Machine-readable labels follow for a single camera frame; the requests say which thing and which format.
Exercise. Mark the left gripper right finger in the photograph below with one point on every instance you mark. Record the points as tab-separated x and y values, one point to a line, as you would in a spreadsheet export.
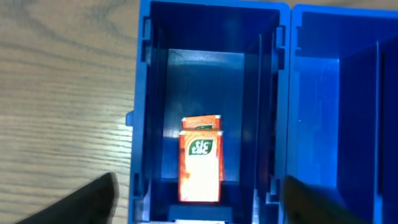
304	205

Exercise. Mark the orange candy box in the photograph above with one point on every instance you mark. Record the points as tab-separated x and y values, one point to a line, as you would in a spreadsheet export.
199	121
199	174

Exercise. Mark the blue tray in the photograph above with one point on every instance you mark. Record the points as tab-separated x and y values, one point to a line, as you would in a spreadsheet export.
202	77

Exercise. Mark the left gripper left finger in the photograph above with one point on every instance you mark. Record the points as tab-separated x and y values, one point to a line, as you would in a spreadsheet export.
87	205

